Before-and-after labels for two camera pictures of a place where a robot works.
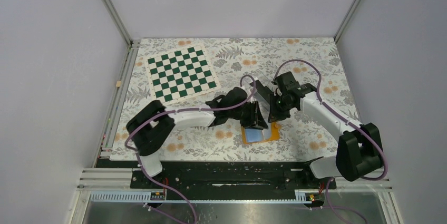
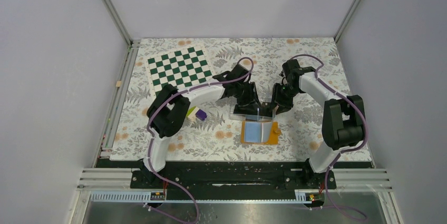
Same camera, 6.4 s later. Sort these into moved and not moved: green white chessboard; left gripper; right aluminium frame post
Moved: left gripper
Not moved: right aluminium frame post; green white chessboard
